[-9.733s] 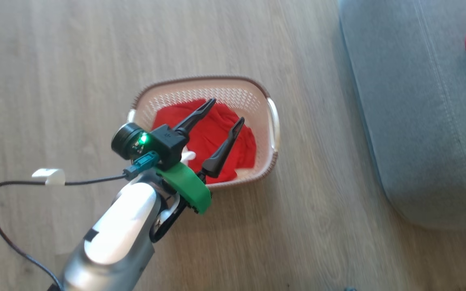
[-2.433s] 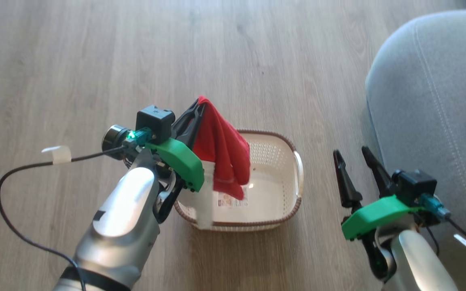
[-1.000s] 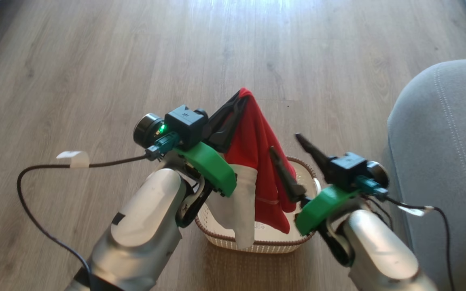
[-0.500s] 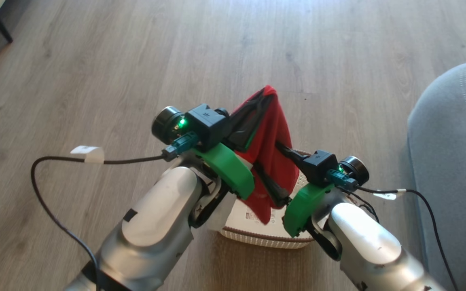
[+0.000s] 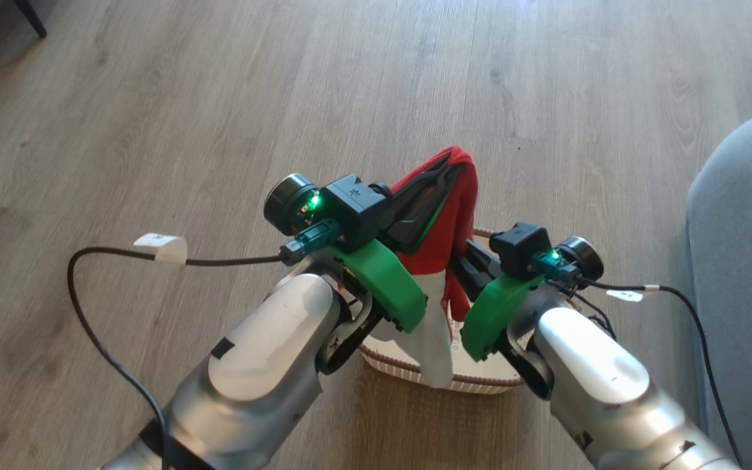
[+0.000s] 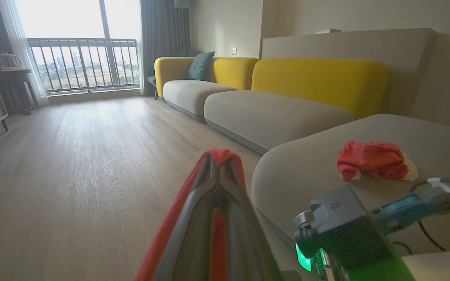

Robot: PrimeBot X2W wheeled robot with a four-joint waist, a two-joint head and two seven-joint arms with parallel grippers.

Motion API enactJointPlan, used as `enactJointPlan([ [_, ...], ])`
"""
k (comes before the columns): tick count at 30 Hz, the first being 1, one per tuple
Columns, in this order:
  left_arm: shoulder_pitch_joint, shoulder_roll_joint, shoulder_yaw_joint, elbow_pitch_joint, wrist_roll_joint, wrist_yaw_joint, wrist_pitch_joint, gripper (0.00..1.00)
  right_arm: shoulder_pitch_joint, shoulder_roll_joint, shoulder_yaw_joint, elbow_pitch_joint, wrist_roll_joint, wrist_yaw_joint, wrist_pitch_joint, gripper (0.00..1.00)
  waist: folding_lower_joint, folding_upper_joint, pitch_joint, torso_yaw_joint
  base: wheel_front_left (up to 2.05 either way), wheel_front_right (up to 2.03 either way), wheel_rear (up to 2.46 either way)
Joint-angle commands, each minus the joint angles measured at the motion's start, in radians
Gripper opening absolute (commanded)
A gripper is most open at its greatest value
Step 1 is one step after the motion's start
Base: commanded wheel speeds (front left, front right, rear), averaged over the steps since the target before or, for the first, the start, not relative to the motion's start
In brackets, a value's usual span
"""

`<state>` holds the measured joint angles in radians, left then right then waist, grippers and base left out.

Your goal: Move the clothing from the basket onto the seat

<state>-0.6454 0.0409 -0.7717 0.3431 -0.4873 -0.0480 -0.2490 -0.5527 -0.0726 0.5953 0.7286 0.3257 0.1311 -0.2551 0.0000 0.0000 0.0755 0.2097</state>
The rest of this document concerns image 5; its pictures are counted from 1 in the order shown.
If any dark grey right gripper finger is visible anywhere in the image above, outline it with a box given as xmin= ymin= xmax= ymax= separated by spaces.
xmin=453 ymin=260 xmax=501 ymax=308
xmin=465 ymin=240 xmax=502 ymax=275

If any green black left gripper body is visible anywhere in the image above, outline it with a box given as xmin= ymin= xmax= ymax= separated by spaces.
xmin=263 ymin=172 xmax=428 ymax=333

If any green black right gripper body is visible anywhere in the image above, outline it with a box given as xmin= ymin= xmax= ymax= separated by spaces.
xmin=460 ymin=236 xmax=605 ymax=364

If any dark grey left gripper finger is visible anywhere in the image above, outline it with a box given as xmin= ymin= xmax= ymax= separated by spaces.
xmin=389 ymin=155 xmax=455 ymax=213
xmin=385 ymin=163 xmax=467 ymax=255

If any red and white garment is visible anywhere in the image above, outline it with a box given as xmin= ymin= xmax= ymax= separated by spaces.
xmin=375 ymin=145 xmax=481 ymax=390

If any grey fabric sofa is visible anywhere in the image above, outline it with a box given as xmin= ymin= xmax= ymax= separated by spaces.
xmin=685 ymin=101 xmax=752 ymax=470

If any cream plastic laundry basket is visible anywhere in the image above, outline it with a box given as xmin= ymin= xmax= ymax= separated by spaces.
xmin=358 ymin=227 xmax=528 ymax=396

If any dark furniture leg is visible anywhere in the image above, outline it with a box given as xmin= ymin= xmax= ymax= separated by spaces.
xmin=13 ymin=0 xmax=48 ymax=39

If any white cable label tag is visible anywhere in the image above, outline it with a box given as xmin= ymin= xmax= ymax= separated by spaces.
xmin=605 ymin=284 xmax=661 ymax=303
xmin=133 ymin=232 xmax=189 ymax=265

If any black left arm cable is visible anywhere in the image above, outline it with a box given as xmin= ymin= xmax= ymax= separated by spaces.
xmin=67 ymin=219 xmax=341 ymax=470

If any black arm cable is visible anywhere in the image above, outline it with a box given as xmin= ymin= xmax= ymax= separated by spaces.
xmin=536 ymin=251 xmax=743 ymax=468
xmin=67 ymin=219 xmax=341 ymax=470

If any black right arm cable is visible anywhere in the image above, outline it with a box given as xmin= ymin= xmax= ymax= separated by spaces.
xmin=536 ymin=251 xmax=743 ymax=468

